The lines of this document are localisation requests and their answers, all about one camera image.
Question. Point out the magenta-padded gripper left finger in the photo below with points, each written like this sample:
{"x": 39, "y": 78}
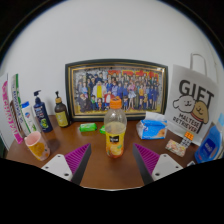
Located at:
{"x": 78, "y": 156}

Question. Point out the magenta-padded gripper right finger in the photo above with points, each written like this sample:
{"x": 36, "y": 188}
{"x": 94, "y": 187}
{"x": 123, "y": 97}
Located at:
{"x": 146, "y": 157}

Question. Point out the orange-capped juice bottle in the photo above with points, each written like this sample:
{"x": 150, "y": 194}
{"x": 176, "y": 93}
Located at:
{"x": 115, "y": 140}

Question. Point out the blue tissue pack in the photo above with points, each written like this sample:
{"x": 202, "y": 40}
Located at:
{"x": 151, "y": 128}

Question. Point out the small snack packet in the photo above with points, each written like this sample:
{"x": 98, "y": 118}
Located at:
{"x": 175, "y": 147}

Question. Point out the green wrapped packet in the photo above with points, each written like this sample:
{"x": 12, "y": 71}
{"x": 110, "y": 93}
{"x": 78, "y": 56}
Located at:
{"x": 102, "y": 129}
{"x": 88, "y": 127}

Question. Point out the pink and yellow mug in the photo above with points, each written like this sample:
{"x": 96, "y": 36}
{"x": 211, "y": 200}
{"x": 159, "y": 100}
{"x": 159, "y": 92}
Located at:
{"x": 38, "y": 148}

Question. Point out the brown pump bottle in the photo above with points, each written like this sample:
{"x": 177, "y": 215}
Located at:
{"x": 61, "y": 115}

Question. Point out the white remote control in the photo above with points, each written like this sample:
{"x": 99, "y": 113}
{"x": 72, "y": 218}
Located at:
{"x": 191, "y": 163}

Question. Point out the dark blue pump bottle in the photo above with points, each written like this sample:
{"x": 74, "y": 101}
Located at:
{"x": 42, "y": 115}

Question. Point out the white bottle with blue cap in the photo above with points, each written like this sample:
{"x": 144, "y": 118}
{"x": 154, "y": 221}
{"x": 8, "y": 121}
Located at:
{"x": 29, "y": 118}

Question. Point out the white paper gift bag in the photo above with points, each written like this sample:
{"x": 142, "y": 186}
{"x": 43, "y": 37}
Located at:
{"x": 191, "y": 100}

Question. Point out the framed group picture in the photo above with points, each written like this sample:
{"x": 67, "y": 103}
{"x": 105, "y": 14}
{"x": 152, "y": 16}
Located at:
{"x": 116, "y": 88}

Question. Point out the pink cylindrical tube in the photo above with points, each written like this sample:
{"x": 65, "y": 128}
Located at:
{"x": 10, "y": 116}

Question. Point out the white and green cylindrical tube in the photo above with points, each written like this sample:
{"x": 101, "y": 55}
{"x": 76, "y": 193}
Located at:
{"x": 18, "y": 103}

